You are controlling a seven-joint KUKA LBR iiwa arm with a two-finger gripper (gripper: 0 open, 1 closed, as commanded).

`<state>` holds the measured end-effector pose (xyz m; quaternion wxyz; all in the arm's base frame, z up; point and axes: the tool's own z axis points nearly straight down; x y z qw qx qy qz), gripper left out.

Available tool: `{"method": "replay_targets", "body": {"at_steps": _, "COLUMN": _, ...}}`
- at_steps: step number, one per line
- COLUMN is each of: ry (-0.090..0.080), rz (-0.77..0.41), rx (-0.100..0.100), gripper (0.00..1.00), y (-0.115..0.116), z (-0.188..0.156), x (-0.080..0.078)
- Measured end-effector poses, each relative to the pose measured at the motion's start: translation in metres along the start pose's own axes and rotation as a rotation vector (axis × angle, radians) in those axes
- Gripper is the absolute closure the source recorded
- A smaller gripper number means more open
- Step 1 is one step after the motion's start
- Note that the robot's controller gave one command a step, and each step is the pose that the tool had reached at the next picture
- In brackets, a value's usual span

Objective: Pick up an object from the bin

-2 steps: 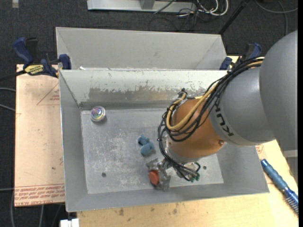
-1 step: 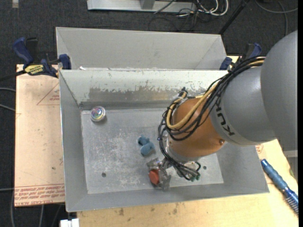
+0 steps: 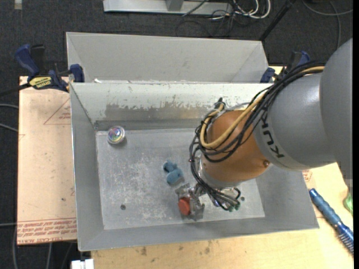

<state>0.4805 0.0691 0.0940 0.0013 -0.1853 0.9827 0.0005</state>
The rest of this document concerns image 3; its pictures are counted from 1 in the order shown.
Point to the grey metal bin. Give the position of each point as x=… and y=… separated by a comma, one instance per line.
x=146, y=178

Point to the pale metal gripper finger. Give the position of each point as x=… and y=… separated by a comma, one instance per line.
x=196, y=212
x=184, y=191

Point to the red round block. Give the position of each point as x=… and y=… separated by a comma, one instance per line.
x=184, y=206

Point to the blue toy figure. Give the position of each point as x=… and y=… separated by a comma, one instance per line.
x=174, y=174

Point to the clear glass dome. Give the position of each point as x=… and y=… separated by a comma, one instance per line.
x=115, y=135

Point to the brown cardboard board, red print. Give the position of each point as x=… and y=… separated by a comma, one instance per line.
x=45, y=155

